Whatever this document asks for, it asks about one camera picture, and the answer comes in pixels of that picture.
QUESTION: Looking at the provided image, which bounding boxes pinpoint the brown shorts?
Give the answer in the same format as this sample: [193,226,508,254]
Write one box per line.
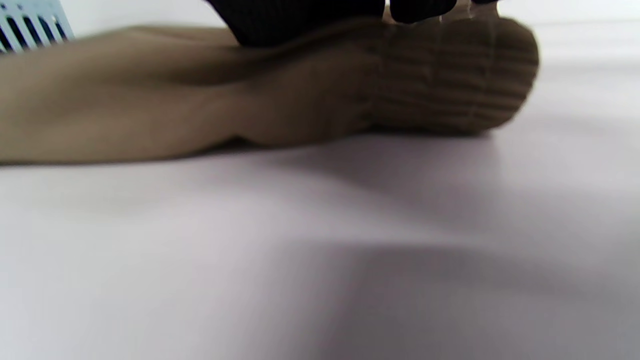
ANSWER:
[0,16,541,166]

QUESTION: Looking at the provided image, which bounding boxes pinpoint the light blue plastic basket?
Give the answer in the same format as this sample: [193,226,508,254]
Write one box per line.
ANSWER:
[0,0,76,55]

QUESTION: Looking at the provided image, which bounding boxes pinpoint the person's right hand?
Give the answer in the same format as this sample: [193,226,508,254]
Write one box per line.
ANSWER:
[204,0,501,49]

